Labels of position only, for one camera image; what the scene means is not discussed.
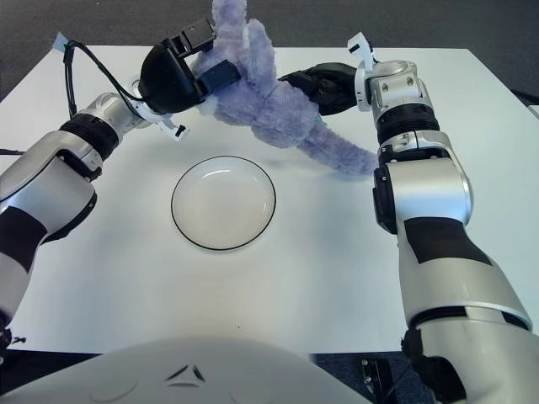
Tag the purple plush bunny doll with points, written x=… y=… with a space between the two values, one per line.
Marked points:
x=269 y=113

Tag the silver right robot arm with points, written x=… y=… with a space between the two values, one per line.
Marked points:
x=429 y=198

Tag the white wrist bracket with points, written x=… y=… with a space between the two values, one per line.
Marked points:
x=360 y=44
x=168 y=126

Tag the white board corner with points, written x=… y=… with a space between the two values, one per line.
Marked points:
x=534 y=113

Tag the grey robot torso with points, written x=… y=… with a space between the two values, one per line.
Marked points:
x=189 y=370

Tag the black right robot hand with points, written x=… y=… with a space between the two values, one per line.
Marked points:
x=332 y=84

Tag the black bracket under table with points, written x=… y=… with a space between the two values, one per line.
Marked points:
x=375 y=374

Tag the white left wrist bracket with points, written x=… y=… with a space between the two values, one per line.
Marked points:
x=168 y=126

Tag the white plate with black rim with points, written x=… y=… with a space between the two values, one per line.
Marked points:
x=223 y=202

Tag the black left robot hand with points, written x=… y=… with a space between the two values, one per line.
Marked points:
x=164 y=80

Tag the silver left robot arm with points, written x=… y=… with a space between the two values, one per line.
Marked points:
x=50 y=181

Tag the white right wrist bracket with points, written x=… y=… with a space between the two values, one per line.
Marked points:
x=360 y=44

